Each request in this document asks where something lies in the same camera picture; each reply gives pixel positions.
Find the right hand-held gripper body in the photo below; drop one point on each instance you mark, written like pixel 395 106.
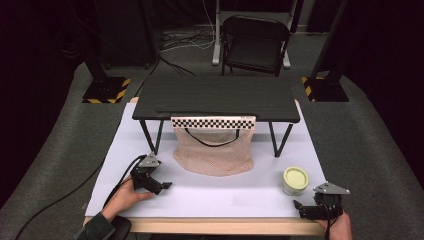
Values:
pixel 330 203

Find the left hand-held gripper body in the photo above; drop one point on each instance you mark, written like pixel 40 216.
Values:
pixel 144 176

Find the person's right hand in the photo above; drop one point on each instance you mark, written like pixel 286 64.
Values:
pixel 340 230

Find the person's left hand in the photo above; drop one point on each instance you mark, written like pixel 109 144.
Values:
pixel 125 200

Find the white jar with green lid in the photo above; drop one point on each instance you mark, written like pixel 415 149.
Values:
pixel 295 180

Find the white table mat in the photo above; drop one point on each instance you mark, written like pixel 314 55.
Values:
pixel 206 196

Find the dark rounded object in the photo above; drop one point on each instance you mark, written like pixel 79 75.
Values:
pixel 121 226

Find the pink mesh bag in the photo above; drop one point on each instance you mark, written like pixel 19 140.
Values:
pixel 213 156

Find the black and white checkered strip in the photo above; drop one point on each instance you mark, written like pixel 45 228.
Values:
pixel 213 123

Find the black stand with striped base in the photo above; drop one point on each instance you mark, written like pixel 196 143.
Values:
pixel 103 86
pixel 325 85

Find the small black folding table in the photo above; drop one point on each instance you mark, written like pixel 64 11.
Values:
pixel 216 96

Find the black folding chair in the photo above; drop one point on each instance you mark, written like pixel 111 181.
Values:
pixel 255 46

